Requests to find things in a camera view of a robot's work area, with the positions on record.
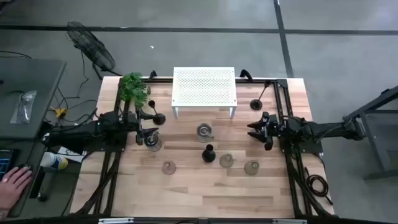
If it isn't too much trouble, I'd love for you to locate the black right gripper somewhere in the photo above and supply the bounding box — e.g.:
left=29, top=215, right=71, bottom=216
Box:
left=247, top=111, right=282, bottom=152

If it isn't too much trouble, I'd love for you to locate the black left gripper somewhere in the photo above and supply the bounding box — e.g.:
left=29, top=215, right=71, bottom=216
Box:
left=124, top=107, right=160, bottom=146

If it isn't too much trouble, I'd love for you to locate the medium black candlestick holder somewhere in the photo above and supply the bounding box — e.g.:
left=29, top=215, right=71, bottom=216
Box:
left=147, top=99, right=167, bottom=126

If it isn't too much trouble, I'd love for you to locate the glass candle jar with tag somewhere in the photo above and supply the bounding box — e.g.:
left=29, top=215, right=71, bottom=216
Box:
left=144, top=132, right=162, bottom=152

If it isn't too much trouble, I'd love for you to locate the tall black candlestick holder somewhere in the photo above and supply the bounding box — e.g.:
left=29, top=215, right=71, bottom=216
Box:
left=249, top=80, right=272, bottom=111

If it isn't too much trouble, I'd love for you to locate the clear glass candle holder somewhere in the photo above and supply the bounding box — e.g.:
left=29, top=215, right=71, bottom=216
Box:
left=219, top=154, right=234, bottom=169
left=244, top=160, right=260, bottom=176

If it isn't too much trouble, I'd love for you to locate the green label candle jar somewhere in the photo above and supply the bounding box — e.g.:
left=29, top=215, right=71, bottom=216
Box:
left=196, top=123, right=215, bottom=144

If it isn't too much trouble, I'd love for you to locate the pink glass candle holder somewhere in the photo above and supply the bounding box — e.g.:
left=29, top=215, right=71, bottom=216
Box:
left=161, top=161, right=177, bottom=175

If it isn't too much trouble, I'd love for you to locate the green leafy plant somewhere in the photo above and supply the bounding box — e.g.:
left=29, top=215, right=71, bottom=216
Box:
left=119, top=72, right=152, bottom=109

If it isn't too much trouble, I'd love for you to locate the white perforated metal shelf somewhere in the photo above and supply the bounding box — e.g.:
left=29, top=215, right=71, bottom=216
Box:
left=171, top=67, right=238, bottom=120

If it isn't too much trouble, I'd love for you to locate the white paper sheet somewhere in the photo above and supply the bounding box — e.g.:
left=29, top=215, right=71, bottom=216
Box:
left=58, top=146, right=88, bottom=163

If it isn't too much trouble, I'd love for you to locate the black floor fan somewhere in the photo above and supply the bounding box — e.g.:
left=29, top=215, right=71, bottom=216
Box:
left=65, top=21, right=123, bottom=80

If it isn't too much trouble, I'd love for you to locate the white yellow wipes bottle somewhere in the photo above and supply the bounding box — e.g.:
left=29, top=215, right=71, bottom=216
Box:
left=39, top=151, right=69, bottom=171

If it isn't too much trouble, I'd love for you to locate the grey metal stand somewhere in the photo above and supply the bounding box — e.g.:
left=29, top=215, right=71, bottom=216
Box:
left=343, top=85, right=398, bottom=181

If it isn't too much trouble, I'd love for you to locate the grey side table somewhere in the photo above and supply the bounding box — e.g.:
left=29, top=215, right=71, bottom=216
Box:
left=0, top=58, right=67, bottom=140

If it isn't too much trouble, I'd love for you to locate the clear plastic bag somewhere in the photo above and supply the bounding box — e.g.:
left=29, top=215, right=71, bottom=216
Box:
left=9, top=90, right=37, bottom=124

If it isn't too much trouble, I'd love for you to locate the person's hand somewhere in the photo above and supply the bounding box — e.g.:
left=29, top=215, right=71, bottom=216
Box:
left=0, top=166, right=34, bottom=212

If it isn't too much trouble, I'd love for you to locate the keyboard with blue backlight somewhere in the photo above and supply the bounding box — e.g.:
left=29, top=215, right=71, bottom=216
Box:
left=0, top=149, right=15, bottom=181

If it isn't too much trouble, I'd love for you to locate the dark grey desk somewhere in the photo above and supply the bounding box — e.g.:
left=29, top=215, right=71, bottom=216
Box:
left=0, top=138, right=50, bottom=218

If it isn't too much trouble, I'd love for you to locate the black aluminium table frame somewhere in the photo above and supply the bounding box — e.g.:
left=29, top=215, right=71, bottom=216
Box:
left=70, top=76, right=336, bottom=218

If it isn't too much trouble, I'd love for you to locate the coiled dark cable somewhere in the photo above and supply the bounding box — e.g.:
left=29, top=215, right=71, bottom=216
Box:
left=306, top=167, right=334, bottom=206

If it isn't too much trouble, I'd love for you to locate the yellow cable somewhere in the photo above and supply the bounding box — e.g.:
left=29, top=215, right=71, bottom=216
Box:
left=49, top=105, right=68, bottom=119

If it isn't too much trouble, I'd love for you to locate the silver metal bracket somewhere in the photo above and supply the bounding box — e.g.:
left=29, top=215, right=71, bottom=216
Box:
left=272, top=218, right=308, bottom=224
left=98, top=217, right=134, bottom=224

